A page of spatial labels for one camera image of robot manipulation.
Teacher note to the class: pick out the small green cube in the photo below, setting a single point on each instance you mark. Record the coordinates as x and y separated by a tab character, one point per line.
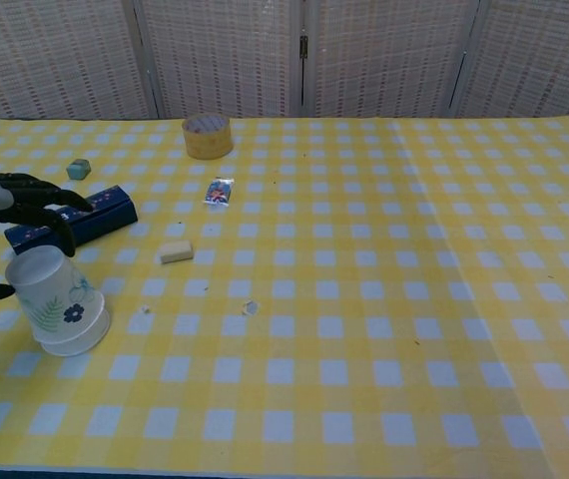
78	170

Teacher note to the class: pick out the white floral paper cup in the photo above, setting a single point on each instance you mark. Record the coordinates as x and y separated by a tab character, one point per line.
90	336
45	284

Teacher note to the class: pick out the woven folding screen panel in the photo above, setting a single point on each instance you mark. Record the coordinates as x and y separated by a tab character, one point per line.
50	55
539	55
224	55
384	55

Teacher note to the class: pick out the small white paper scrap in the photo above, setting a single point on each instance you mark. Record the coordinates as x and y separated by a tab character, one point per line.
145	310

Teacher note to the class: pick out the beige eraser block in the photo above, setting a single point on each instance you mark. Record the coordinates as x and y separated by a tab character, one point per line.
176	252

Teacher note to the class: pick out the dark blue rectangular box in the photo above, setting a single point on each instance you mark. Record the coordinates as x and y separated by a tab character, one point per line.
110	214

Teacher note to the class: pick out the clear packing tape roll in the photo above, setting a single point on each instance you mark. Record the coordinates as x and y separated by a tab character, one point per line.
208	142

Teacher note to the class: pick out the small colourful snack packet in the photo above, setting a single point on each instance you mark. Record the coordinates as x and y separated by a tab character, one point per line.
218	192

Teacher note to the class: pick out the yellow white checkered tablecloth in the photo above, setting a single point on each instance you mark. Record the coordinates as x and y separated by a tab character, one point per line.
314	349

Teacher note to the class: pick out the metal screen hinge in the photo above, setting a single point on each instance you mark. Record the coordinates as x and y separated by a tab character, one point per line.
304	46

